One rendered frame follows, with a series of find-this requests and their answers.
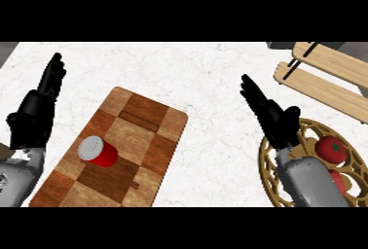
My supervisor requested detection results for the red can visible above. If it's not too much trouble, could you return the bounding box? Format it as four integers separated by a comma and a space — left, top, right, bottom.
77, 135, 120, 168

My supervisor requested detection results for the round golden openwork placemat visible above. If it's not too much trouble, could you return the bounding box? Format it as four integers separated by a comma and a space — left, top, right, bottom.
258, 118, 368, 208

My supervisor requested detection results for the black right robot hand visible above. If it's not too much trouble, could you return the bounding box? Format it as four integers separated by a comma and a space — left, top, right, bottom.
239, 73, 304, 151

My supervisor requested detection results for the wooden tiered shelf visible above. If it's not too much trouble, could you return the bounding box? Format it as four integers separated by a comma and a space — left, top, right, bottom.
273, 42, 368, 125

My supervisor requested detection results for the brown checkered cutting board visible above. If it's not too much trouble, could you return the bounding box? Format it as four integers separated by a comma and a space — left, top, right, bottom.
27, 86, 190, 208

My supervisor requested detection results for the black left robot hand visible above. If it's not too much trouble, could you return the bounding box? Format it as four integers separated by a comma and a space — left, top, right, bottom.
5, 52, 69, 151

